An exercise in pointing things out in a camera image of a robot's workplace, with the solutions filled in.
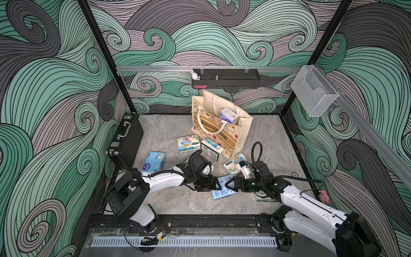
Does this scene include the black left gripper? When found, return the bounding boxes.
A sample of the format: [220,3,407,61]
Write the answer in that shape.
[192,173,222,192]

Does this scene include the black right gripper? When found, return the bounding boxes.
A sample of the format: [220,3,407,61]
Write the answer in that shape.
[225,177,264,192]

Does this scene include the light blue wipes pack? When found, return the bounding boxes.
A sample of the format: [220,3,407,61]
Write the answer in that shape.
[212,175,236,200]

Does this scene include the green blue tissue pack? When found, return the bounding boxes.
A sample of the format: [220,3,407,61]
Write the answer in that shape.
[201,138,224,161]

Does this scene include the purple puppy tissue pack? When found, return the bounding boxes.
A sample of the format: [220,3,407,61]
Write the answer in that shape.
[220,108,239,124]

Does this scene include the floral canvas tote bag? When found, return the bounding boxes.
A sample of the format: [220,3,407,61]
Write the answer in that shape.
[192,91,253,158]

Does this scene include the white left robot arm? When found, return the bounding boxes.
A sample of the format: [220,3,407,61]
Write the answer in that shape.
[105,150,222,231]

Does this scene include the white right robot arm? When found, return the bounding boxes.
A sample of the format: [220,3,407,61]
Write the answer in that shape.
[225,157,383,257]

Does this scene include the elephant print tissue pack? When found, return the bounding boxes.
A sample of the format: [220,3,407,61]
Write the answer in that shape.
[223,153,248,176]
[177,135,201,153]
[255,191,277,202]

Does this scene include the light blue puppy tissue pack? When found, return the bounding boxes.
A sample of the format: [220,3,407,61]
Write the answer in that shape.
[142,152,165,173]

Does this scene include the pink plush toy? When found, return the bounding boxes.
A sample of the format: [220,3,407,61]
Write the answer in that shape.
[319,190,331,205]

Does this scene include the black carrying case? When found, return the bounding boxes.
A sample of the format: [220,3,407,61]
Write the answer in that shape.
[106,112,144,170]

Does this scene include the white rabbit figurine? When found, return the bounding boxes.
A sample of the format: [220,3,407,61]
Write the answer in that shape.
[191,69,201,80]

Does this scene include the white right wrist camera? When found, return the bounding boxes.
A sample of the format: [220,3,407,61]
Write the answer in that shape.
[237,161,251,179]

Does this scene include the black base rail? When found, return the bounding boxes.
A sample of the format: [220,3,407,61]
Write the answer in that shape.
[86,214,282,235]

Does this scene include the black wall shelf tray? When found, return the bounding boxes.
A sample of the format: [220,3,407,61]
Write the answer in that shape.
[192,68,261,91]

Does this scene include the white slotted cable duct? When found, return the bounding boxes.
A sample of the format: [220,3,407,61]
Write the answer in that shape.
[90,236,277,248]

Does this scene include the clear acrylic wall holder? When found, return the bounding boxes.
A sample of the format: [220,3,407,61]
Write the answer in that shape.
[291,65,339,117]

